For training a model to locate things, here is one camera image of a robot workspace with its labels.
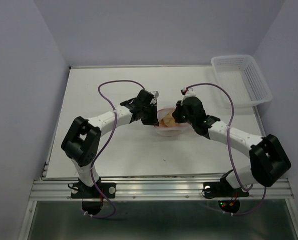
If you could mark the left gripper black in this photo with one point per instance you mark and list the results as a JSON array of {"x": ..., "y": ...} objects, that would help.
[{"x": 153, "y": 121}]

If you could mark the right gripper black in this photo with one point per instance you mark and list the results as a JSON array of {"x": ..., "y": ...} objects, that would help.
[{"x": 179, "y": 105}]

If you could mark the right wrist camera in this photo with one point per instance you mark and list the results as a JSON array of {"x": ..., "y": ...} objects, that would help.
[{"x": 188, "y": 92}]

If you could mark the white mesh laundry bag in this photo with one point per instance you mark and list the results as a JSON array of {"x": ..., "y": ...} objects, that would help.
[{"x": 169, "y": 131}]

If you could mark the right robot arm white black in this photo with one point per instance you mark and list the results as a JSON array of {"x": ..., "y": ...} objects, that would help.
[{"x": 268, "y": 160}]

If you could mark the white plastic basket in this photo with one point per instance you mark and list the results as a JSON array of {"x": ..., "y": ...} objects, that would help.
[{"x": 240, "y": 76}]

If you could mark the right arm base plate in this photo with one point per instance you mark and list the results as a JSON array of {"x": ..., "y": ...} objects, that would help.
[{"x": 221, "y": 189}]

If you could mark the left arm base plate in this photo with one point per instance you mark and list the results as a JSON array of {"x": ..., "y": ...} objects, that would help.
[{"x": 80, "y": 191}]

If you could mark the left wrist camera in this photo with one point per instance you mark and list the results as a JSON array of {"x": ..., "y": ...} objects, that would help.
[{"x": 155, "y": 94}]

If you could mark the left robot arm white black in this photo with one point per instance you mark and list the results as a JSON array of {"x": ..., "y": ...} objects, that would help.
[{"x": 82, "y": 139}]

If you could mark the beige bra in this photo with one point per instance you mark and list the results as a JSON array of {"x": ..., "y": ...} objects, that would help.
[{"x": 168, "y": 121}]

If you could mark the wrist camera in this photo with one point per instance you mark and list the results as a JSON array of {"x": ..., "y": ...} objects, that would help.
[
  {"x": 188, "y": 92},
  {"x": 155, "y": 94}
]

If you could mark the aluminium rail frame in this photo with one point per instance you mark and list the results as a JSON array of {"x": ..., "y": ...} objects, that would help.
[{"x": 159, "y": 180}]

